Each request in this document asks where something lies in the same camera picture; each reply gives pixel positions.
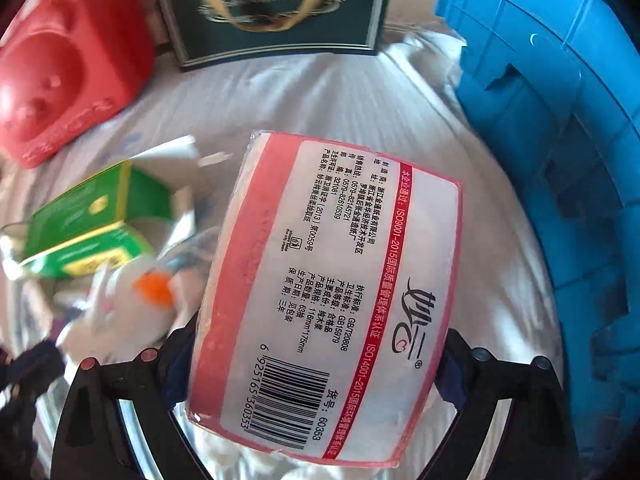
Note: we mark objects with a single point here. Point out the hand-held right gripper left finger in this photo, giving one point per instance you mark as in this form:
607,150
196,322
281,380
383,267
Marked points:
175,360

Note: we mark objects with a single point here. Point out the green cardboard box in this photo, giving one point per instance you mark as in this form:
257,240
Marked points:
90,210

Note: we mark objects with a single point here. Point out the white paper leaflet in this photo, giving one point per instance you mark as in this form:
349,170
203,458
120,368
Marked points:
172,157

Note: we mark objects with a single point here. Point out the red bear-face case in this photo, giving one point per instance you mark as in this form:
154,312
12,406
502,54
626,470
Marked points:
65,60

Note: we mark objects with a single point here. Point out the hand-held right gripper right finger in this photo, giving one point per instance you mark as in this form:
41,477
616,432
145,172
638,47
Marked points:
450,375

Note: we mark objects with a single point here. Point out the pink tissue pack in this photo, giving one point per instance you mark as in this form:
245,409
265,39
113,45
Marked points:
325,285

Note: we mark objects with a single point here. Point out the blue plastic crate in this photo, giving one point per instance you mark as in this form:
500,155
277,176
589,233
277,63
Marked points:
550,110

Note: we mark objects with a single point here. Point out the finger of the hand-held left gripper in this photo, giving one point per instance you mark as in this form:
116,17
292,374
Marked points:
40,357

